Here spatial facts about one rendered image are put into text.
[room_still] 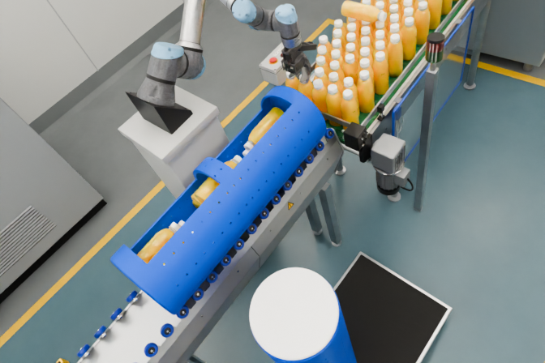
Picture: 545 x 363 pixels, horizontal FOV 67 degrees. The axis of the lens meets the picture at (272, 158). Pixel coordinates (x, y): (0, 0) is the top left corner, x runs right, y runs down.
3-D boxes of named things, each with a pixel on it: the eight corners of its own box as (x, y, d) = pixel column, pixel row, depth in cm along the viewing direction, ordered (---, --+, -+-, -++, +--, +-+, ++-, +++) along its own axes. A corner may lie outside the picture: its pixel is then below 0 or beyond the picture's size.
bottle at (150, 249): (143, 278, 142) (179, 236, 149) (143, 279, 136) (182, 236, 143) (126, 264, 142) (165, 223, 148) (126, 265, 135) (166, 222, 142)
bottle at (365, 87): (359, 114, 185) (357, 83, 171) (357, 103, 190) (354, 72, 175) (375, 111, 184) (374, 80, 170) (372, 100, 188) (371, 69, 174)
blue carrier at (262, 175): (141, 283, 155) (95, 247, 135) (281, 126, 187) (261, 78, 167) (187, 326, 138) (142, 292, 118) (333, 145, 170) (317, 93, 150)
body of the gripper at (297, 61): (282, 71, 171) (276, 48, 162) (295, 58, 174) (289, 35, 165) (298, 77, 167) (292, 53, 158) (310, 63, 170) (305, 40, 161)
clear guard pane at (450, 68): (392, 176, 214) (392, 112, 177) (460, 80, 243) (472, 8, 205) (393, 177, 214) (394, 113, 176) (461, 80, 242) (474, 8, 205)
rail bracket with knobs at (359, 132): (341, 146, 177) (338, 130, 169) (349, 134, 180) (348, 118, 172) (361, 155, 172) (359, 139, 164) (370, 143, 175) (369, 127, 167)
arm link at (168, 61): (139, 70, 162) (148, 36, 158) (162, 74, 174) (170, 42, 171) (162, 80, 157) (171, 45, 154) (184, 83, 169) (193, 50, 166)
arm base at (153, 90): (128, 92, 165) (134, 68, 163) (159, 96, 177) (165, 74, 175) (151, 104, 157) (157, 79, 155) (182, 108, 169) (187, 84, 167)
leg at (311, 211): (311, 232, 256) (292, 175, 207) (316, 225, 258) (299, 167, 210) (319, 237, 253) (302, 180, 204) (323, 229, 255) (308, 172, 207)
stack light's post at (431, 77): (414, 209, 250) (425, 71, 165) (416, 204, 252) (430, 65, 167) (419, 212, 248) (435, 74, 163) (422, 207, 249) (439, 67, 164)
